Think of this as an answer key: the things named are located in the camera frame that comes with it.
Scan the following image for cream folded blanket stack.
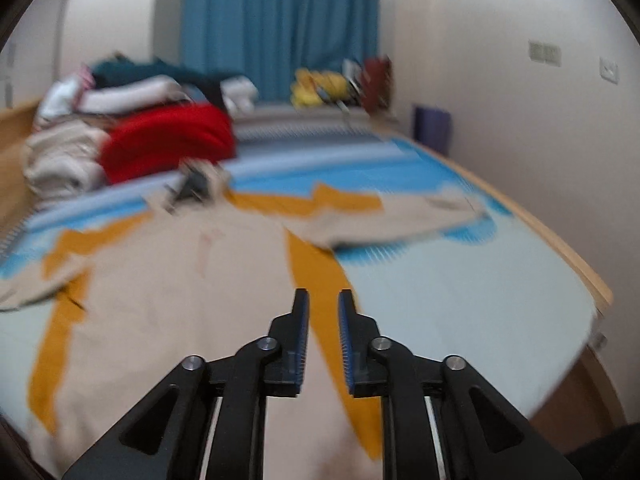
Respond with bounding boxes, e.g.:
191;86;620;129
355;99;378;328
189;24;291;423
22;120;111;202

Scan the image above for purple box by wall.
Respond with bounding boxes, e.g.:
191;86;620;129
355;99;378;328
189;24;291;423
412;106;452;156

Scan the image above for wall socket plate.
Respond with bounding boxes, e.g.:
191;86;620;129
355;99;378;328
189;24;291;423
600;58;620;84

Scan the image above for dark teal shark plush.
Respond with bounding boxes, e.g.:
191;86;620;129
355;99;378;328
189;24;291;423
91;60;236;108

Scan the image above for blue patterned bed mat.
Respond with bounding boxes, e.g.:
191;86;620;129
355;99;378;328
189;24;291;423
0;131;599;441

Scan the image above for white plush toy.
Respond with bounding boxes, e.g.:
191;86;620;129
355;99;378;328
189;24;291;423
220;76;259;117

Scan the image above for red folded blanket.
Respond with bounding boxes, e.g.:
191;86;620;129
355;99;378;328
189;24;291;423
99;103;235;184

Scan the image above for wooden headboard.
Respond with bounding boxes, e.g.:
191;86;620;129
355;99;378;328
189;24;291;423
0;101;39;238

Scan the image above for beige and orange jacket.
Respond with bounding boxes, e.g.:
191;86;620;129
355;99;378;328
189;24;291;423
1;165;485;479

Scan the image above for white folded bedding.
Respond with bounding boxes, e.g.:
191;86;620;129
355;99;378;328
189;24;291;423
36;73;191;124

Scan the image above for blue curtain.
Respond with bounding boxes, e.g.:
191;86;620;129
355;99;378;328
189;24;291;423
181;0;378;101

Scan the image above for dark red cushion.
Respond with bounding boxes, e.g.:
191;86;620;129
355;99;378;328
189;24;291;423
360;56;393;115

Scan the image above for yellow plush toys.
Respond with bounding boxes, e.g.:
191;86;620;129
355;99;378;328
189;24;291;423
291;68;349;107

